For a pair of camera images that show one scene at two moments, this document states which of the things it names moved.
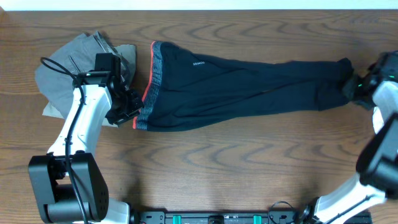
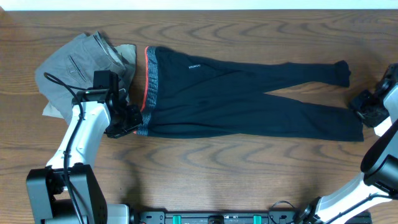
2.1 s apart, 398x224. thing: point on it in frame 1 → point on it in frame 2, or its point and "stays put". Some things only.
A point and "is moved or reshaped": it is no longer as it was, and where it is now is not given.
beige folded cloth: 127,54 stays put
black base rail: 150,216 stays put
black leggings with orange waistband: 183,88 is moved or reshaped
